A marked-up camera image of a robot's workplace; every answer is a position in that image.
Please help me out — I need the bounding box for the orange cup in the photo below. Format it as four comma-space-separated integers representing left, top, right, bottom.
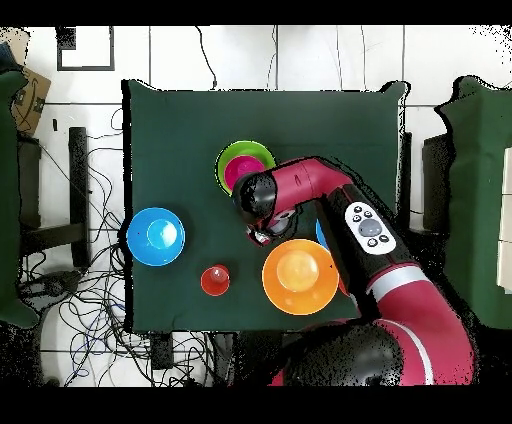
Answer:
200, 264, 231, 298

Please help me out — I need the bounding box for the large yellow bowl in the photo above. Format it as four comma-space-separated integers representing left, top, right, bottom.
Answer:
261, 238, 340, 317

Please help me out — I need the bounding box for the small pink bowl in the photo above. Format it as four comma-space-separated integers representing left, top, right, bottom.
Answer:
223, 154, 266, 192

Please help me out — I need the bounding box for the large green bowl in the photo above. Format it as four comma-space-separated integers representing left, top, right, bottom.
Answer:
215, 139, 277, 197

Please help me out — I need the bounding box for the large blue bowl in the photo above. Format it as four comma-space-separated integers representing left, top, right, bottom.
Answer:
126, 206, 186, 268
315, 218, 330, 251

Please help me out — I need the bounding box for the dark green table cloth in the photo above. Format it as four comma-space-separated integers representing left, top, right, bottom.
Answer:
121, 78, 409, 333

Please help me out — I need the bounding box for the black power strip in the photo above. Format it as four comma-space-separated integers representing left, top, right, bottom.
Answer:
150, 333, 175, 371

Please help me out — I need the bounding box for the black floor stand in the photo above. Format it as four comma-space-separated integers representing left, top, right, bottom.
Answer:
398, 130, 455, 241
17, 126, 91, 269

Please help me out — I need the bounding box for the black chair base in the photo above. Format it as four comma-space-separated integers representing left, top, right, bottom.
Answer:
17, 269, 83, 311

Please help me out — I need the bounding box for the green cloth covered table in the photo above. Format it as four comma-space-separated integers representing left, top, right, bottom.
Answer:
0, 69, 39, 329
435, 75, 512, 329

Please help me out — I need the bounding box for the cardboard box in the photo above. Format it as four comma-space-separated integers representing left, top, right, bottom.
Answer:
9, 65, 52, 138

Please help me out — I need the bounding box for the black floor cable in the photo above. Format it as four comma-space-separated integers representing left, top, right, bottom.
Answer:
194, 26, 218, 90

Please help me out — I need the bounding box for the black square frame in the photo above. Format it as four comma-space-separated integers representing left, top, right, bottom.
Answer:
56, 26, 116, 72

